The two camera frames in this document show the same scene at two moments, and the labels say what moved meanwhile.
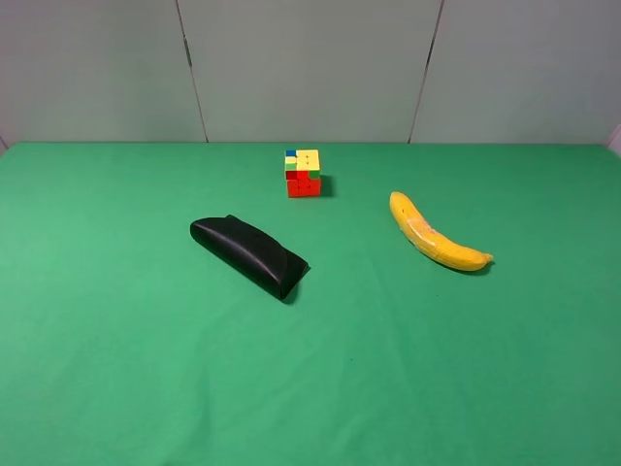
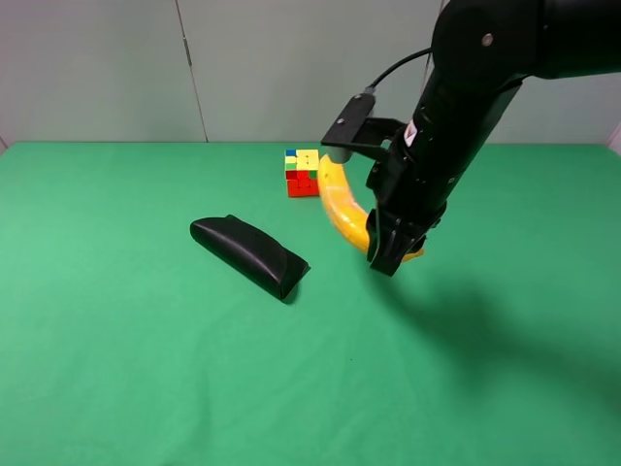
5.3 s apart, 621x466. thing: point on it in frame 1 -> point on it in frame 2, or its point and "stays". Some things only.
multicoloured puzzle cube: x=303 y=173 stays
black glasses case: x=257 y=256 stays
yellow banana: x=413 y=225 -> x=344 y=211
